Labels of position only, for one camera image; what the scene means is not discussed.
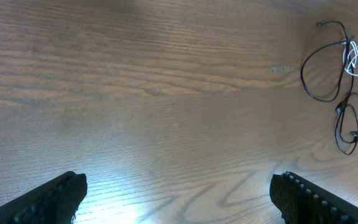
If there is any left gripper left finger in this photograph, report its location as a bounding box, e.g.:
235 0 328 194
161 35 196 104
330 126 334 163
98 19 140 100
0 171 88 224

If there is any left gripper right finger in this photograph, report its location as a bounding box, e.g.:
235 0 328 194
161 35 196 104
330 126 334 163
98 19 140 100
269 171 358 224

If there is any black USB cable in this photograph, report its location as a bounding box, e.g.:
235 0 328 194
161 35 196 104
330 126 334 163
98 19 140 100
334 91 358 156
300 20 358 114

